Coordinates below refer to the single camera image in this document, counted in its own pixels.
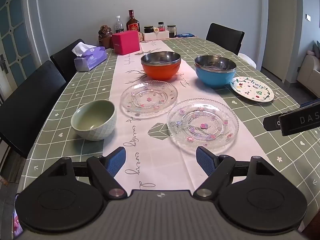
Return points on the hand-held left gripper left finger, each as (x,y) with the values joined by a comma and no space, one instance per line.
(116,162)

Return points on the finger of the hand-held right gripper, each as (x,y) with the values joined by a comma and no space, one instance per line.
(272,123)

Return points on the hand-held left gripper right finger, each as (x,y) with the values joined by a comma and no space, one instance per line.
(205,161)

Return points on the clear glass floral plate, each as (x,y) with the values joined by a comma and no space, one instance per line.
(202,126)
(150,100)

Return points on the white fruit-print plate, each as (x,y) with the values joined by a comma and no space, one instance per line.
(252,90)

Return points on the pale green ceramic bowl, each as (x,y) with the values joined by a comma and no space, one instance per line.
(92,130)

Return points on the blue steel-lined bowl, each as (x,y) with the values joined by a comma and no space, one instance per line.
(212,78)

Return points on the orange steel-lined bowl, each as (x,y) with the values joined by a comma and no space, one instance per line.
(160,71)

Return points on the white printed table runner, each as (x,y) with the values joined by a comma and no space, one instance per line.
(155,155)

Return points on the beige sofa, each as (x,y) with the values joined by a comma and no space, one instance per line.
(310,67)

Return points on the white chair cushion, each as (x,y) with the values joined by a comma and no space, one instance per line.
(248,58)

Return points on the beige interior door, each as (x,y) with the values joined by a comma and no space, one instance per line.
(280,30)

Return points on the black dining chair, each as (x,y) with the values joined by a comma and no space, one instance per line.
(225,37)
(65,60)
(30,105)

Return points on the purple tissue box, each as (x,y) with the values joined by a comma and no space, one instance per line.
(92,58)

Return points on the smartphone with lit screen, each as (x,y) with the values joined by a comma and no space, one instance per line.
(18,222)

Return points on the pink square box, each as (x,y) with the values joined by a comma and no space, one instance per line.
(126,43)

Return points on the blue flat packet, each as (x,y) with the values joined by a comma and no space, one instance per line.
(185,35)

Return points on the brown bear-shaped jug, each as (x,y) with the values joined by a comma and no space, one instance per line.
(105,37)

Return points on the beige patterned small box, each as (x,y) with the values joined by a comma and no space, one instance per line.
(140,36)

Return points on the white condiment holder box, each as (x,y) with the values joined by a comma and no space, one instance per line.
(152,37)

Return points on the dark glass jar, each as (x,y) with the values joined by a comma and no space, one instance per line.
(171,32)

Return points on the clear plastic water bottle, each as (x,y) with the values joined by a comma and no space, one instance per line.
(119,26)

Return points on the black-lid dark jar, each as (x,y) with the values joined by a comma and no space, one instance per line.
(148,29)

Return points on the red-label liquor bottle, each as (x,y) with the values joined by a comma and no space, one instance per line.
(133,25)

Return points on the small red-label bottle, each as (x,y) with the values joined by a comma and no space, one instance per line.
(161,26)

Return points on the glass-pane white door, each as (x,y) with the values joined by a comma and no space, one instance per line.
(15,30)

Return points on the wall light switch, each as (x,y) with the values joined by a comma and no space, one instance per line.
(308,18)

